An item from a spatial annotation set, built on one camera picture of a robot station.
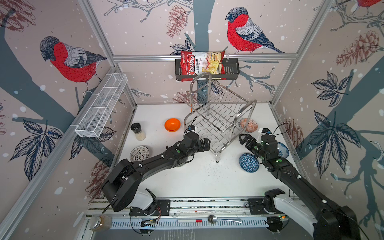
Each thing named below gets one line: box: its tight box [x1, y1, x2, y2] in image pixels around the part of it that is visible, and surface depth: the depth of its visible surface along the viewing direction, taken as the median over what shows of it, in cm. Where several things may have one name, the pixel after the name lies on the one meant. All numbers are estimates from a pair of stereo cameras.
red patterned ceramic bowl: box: [240, 118, 258, 133], surface depth 106 cm
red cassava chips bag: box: [180, 50, 227, 82], surface depth 90 cm
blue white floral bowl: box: [277, 142, 290, 159], surface depth 94 cm
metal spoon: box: [208, 214, 242, 224], surface depth 71 cm
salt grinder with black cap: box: [130, 122, 146, 141], surface depth 95 cm
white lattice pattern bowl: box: [129, 145, 150, 162], surface depth 92 cm
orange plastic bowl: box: [164, 118, 181, 132], surface depth 105 cm
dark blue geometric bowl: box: [239, 153, 260, 173], surface depth 89 cm
